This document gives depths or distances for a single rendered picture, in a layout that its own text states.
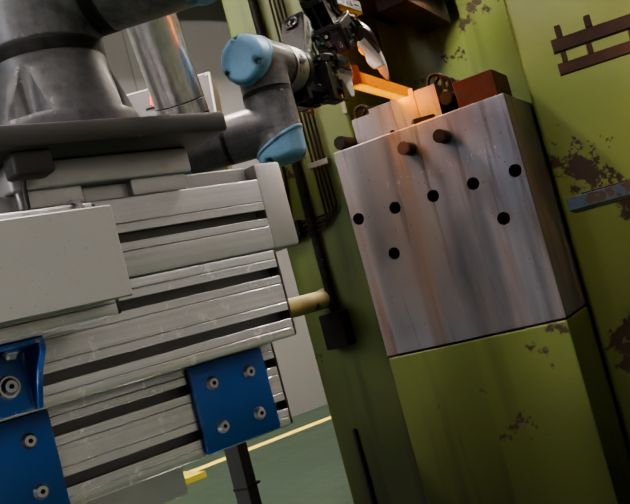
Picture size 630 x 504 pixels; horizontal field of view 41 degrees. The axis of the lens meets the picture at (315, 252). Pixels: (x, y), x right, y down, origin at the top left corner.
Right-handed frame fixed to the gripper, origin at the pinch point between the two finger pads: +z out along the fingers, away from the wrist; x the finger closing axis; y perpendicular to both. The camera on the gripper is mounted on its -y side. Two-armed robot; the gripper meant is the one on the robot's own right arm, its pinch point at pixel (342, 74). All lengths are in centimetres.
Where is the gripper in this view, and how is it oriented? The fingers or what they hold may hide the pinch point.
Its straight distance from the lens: 156.1
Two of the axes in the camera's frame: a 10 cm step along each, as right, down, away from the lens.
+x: 8.5, -2.6, -4.6
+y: 2.5, 9.7, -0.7
